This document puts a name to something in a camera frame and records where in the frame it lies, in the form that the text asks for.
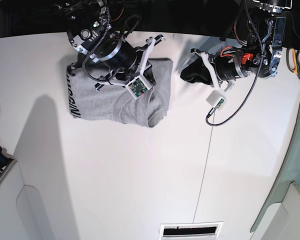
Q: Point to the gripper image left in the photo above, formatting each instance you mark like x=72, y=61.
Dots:
x=112, y=52

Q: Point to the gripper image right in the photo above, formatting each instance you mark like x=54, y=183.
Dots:
x=229, y=66

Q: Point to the grey t-shirt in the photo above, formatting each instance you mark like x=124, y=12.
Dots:
x=115, y=103

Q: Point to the white floor vent grille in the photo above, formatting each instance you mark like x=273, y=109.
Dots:
x=190, y=231

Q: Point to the orange handled scissors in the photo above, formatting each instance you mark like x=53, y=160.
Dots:
x=293, y=61

